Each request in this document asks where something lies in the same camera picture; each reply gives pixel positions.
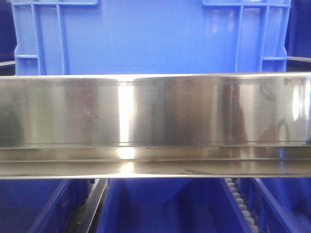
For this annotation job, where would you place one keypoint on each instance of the stainless steel shelf rail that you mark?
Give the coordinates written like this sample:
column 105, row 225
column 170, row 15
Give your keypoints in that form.
column 160, row 125

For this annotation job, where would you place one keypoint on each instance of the lower left blue bin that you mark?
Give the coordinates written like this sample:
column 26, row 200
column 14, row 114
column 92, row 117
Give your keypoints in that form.
column 41, row 206

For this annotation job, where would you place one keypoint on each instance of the dark blue bin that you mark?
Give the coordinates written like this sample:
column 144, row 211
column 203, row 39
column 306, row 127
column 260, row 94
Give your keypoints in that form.
column 298, row 38
column 8, row 40

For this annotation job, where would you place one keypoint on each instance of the lower middle blue bin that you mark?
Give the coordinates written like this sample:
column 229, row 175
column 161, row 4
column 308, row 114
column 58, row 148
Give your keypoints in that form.
column 171, row 205

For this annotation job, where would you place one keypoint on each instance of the white roller track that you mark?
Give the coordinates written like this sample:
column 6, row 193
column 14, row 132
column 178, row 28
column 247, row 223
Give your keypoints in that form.
column 242, row 205

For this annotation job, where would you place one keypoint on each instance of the large light blue bin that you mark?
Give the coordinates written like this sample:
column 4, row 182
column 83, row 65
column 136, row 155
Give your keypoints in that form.
column 62, row 37

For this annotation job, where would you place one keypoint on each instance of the lower right blue bin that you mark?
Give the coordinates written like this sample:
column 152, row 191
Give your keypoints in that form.
column 279, row 205

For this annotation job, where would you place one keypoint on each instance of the dark blue bin back left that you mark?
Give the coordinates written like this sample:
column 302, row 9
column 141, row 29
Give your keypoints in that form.
column 8, row 40

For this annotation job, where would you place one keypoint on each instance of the dark blue bin back right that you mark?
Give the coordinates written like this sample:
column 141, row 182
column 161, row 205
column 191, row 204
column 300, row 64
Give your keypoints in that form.
column 298, row 38

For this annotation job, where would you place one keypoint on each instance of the left steel divider rail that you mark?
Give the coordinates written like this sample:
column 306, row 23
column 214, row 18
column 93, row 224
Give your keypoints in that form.
column 86, row 217

